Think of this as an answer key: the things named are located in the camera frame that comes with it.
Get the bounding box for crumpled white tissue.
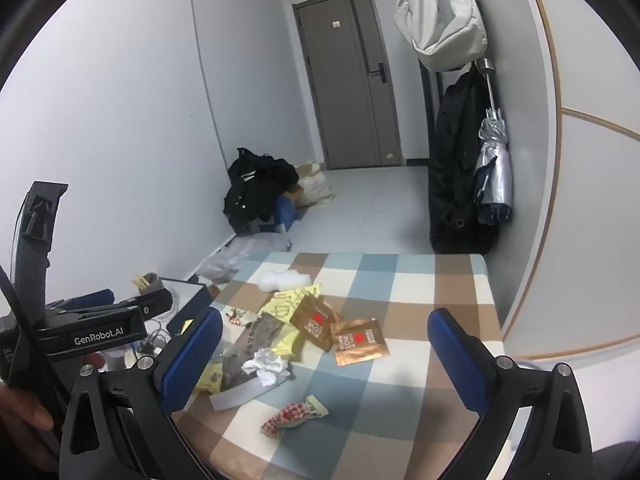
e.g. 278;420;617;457
241;347;292;387

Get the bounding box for beige cloth bag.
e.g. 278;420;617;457
292;157;335;207

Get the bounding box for white hanging bag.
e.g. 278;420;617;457
394;0;488;72

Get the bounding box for yellow snack wrapper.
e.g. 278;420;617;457
262;284;321;323

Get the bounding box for black clothes pile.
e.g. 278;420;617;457
222;147;300;233

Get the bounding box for clear plastic bag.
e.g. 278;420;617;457
197;237;293;283

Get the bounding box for checkered tablecloth table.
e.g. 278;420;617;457
170;251;506;480

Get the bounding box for silver folded umbrella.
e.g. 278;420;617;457
474;60;515;226

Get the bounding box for tangled cables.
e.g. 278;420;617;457
135;317;170;357

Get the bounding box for white foam piece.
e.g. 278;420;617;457
260;268;313;292

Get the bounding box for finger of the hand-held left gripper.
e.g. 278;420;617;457
47;288;119;314
115;289;174;319

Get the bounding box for grey room door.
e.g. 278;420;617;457
292;0;403;171

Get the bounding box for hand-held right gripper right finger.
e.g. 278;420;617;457
426;308;596;480

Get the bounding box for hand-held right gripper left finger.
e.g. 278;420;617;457
60;306;223;480

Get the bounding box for red white candy wrapper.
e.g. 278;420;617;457
260;395;328;438

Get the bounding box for brown heart print packet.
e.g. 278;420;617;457
330;317;390;367
290;294;345;352

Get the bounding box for grey paper wrapper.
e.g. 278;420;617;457
220;315;286;391

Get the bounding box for person's left hand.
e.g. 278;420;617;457
0;382;56;448

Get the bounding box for black hanging coat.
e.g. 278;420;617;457
429;69;496;256

